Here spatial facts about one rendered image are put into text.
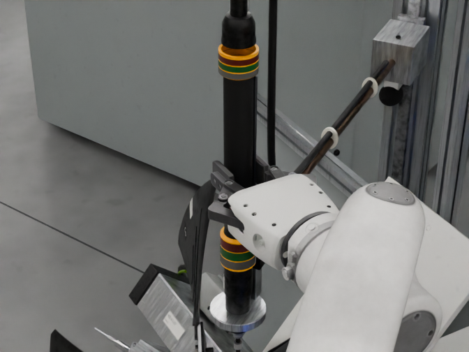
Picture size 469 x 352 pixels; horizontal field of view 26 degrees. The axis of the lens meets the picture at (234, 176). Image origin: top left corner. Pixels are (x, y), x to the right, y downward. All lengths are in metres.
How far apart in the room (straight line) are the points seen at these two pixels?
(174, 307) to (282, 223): 0.76
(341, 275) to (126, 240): 3.02
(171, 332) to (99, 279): 1.92
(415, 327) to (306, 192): 0.22
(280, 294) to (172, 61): 1.29
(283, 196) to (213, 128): 2.78
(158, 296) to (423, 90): 0.59
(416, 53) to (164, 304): 0.61
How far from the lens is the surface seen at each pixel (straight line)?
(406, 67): 1.68
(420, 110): 1.84
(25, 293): 3.66
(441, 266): 1.59
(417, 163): 1.90
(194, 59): 3.77
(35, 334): 3.49
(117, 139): 4.25
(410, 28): 1.73
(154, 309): 1.81
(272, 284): 2.88
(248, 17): 1.06
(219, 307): 1.27
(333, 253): 0.86
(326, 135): 1.43
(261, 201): 1.07
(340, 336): 0.84
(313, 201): 1.07
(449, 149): 2.01
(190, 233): 1.63
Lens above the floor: 2.28
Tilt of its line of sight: 33 degrees down
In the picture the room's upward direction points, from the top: straight up
